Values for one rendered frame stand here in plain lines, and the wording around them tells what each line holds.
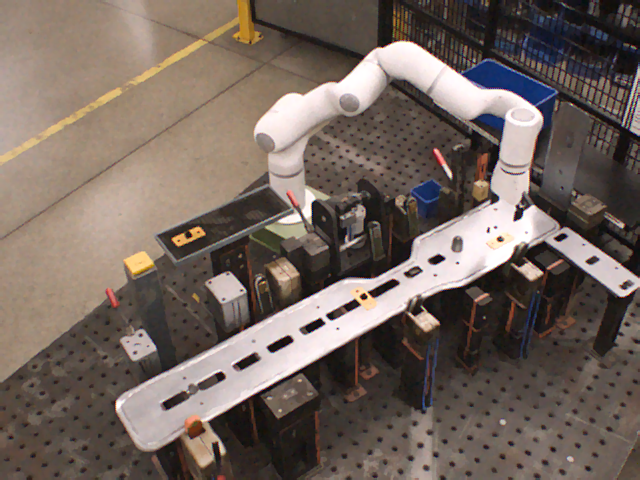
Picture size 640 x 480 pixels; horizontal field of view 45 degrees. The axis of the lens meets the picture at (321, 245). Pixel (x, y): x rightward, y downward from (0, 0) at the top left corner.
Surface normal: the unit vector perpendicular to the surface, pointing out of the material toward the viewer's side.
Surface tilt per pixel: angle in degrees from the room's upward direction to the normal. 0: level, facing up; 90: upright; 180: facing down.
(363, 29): 88
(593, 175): 0
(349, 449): 0
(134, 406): 0
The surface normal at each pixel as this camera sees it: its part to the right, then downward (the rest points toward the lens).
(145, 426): -0.03, -0.73
